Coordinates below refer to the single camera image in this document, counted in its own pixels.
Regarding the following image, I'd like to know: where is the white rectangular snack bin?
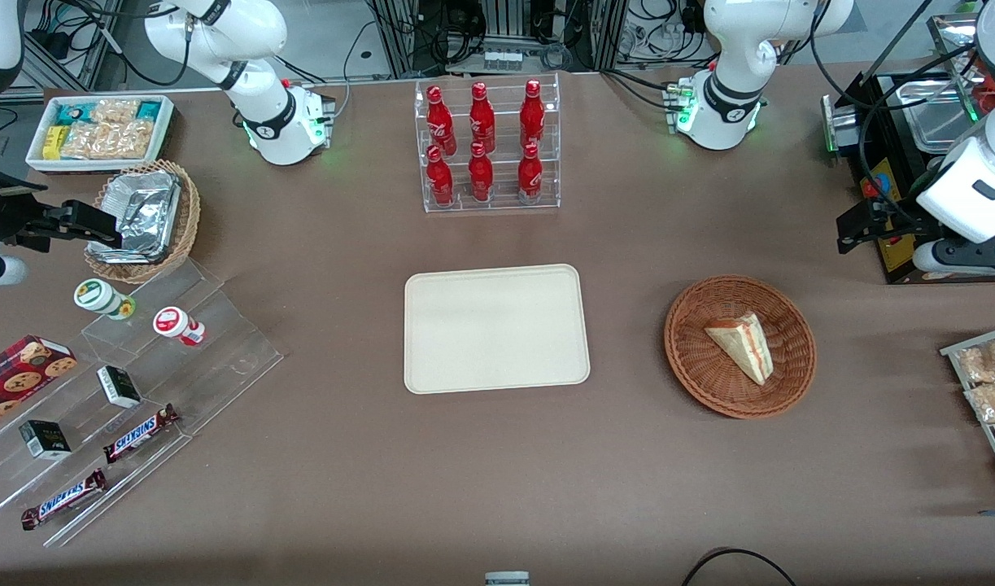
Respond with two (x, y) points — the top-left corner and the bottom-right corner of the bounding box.
(25, 94), (177, 174)

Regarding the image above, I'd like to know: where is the red chocolate cookie box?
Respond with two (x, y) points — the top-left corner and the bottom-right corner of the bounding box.
(0, 335), (79, 433)

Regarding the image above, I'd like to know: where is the brown wicker basket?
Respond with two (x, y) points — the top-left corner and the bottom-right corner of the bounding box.
(664, 275), (818, 420)

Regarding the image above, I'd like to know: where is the aluminium foil container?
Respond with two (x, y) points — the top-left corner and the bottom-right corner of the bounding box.
(101, 170), (182, 214)
(87, 191), (177, 265)

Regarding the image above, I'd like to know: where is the clear snack bag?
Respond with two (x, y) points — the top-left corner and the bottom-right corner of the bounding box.
(955, 336), (995, 385)
(963, 381), (995, 426)

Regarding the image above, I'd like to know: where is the red lid yogurt cup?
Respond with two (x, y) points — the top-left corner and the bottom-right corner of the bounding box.
(152, 305), (207, 348)

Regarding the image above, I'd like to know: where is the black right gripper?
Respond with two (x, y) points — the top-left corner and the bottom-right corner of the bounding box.
(0, 161), (124, 250)

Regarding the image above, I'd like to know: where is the red cola bottle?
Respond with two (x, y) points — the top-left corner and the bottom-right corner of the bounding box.
(425, 145), (456, 207)
(469, 81), (497, 154)
(468, 142), (495, 203)
(517, 142), (544, 205)
(520, 79), (547, 151)
(426, 85), (458, 156)

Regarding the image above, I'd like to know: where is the black food warmer machine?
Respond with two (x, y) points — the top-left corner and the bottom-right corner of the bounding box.
(821, 12), (995, 286)

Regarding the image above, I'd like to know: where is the black cable loop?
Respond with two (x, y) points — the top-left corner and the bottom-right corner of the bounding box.
(680, 547), (801, 586)

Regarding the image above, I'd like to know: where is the tray of packaged snacks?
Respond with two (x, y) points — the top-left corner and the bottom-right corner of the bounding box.
(940, 323), (995, 499)

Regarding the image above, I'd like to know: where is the stainless steel pan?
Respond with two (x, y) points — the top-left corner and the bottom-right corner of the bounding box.
(894, 78), (986, 155)

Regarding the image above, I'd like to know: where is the clear rice cracker bag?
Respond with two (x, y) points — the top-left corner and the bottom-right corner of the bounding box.
(89, 98), (142, 125)
(61, 120), (154, 160)

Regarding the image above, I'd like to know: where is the beige plastic tray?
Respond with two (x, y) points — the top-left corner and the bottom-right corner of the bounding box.
(404, 264), (591, 396)

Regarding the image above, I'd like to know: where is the light wicker basket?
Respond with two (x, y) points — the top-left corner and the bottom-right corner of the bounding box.
(84, 159), (202, 285)

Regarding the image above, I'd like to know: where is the clear acrylic stepped display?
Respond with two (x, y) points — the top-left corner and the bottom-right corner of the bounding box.
(0, 258), (286, 549)

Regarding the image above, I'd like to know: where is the green lid yogurt cup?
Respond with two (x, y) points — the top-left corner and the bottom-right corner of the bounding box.
(73, 278), (137, 321)

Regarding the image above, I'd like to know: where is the Snickers chocolate bar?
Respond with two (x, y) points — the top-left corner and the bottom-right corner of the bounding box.
(20, 468), (108, 532)
(102, 404), (181, 466)

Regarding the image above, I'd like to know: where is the clear acrylic bottle rack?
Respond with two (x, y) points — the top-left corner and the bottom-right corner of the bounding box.
(414, 73), (562, 214)

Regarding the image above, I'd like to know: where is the small black box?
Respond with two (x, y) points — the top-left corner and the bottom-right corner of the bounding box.
(18, 419), (73, 461)
(96, 365), (143, 410)

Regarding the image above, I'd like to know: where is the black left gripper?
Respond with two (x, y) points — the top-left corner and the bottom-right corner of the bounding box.
(836, 196), (950, 256)

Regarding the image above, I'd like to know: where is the triangle sandwich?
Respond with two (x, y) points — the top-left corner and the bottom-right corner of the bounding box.
(704, 312), (775, 387)

